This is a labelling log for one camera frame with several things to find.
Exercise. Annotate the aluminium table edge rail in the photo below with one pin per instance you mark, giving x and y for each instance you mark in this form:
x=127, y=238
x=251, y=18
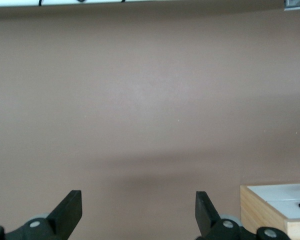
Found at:
x=165, y=2

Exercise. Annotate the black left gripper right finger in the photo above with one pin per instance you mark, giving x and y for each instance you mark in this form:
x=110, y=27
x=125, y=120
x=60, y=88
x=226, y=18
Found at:
x=205, y=215

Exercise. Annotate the wooden drawer cabinet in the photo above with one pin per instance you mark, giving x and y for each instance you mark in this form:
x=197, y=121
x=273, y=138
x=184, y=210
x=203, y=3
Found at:
x=257, y=212

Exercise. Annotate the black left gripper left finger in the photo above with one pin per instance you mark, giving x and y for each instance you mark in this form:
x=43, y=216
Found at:
x=65, y=217

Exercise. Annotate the metal corner bracket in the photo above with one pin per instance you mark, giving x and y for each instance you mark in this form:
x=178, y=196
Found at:
x=296, y=4

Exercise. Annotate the brown table mat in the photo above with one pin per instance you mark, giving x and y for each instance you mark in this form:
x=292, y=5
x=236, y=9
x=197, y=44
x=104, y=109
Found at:
x=150, y=100

